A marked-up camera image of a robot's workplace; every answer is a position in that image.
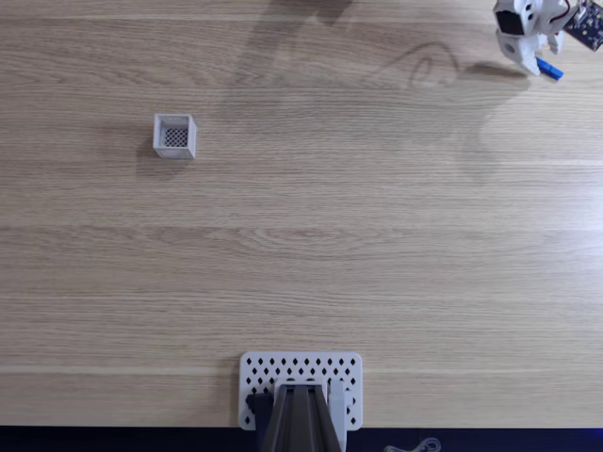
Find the blue peg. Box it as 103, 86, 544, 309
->
535, 56, 565, 83

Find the small white lattice crate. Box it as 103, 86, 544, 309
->
152, 113, 198, 161

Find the black clamp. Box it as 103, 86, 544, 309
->
245, 392, 275, 419

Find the black camera circuit board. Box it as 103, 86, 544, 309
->
562, 3, 603, 52

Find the red white wire bundle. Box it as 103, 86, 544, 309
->
553, 0, 588, 23

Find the white perforated base plate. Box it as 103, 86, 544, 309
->
238, 350, 364, 432

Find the white cable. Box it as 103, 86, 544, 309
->
383, 437, 443, 452

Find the black aluminium extrusion post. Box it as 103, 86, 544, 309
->
258, 383, 343, 452

